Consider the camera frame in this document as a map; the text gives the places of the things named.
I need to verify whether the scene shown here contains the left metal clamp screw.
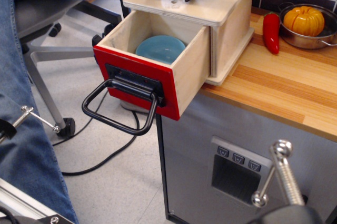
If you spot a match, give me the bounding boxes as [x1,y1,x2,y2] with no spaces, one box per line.
[0,105,61,145]

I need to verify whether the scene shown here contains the steel pot with handle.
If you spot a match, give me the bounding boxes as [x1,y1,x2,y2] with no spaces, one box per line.
[279,3,336,49]

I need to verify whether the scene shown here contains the black metal drawer handle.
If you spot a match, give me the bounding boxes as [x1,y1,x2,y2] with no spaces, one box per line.
[82,77,159,136]

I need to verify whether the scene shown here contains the light wooden box housing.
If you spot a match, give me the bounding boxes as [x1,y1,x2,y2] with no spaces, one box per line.
[123,0,254,86]

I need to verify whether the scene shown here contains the wooden drawer with red front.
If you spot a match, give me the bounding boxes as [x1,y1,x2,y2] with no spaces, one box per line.
[93,11,210,120]

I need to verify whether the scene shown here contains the black floor cable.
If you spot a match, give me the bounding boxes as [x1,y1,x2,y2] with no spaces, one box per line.
[52,90,140,177]

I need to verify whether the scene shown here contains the metal clamp screw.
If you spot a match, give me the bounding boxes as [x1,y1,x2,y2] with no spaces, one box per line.
[251,139,305,208]
[0,105,61,145]

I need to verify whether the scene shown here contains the orange toy pumpkin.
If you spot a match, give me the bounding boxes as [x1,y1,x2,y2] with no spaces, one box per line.
[283,6,325,37]

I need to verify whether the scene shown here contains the grey office chair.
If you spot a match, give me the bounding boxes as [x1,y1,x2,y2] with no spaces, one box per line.
[14,0,123,138]

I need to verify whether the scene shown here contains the aluminium frame profile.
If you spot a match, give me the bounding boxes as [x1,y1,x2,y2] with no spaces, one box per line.
[1,179,73,223]

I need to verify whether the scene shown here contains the person's leg in blue jeans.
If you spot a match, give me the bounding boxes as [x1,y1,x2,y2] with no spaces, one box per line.
[0,0,137,224]

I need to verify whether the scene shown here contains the red chili pepper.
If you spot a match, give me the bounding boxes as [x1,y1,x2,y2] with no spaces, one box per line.
[263,13,280,54]

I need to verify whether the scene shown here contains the light blue ceramic bowl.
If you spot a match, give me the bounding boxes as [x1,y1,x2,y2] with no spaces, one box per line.
[135,35,186,65]

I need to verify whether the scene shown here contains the right metal clamp screw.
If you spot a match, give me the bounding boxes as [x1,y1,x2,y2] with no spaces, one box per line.
[251,139,305,208]

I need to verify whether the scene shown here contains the grey cabinet with dispenser panel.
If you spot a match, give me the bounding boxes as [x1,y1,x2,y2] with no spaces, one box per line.
[156,94,336,223]

